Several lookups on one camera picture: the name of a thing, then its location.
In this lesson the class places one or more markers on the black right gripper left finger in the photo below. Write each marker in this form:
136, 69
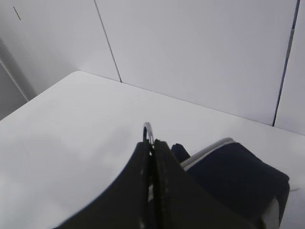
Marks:
124, 203

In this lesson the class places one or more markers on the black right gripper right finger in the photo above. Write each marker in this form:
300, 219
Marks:
180, 203

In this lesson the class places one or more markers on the navy insulated lunch bag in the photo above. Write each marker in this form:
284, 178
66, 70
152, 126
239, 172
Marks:
233, 176

